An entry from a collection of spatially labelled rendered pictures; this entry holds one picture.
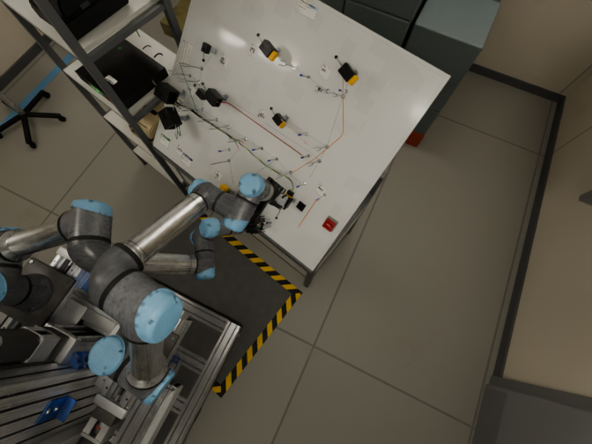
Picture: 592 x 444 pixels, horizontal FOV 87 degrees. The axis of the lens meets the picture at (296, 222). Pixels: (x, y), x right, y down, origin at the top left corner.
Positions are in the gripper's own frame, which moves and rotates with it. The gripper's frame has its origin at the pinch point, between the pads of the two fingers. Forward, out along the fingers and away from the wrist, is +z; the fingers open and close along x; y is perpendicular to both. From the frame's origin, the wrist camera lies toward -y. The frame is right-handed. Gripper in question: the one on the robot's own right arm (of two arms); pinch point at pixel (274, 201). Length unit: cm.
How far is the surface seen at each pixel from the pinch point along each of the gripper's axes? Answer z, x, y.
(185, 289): 97, 37, -104
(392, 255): 138, -69, 17
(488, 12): 85, -9, 173
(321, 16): -6, 30, 68
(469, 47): 76, -14, 143
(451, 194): 165, -76, 92
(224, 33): 5, 69, 44
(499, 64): 201, -37, 228
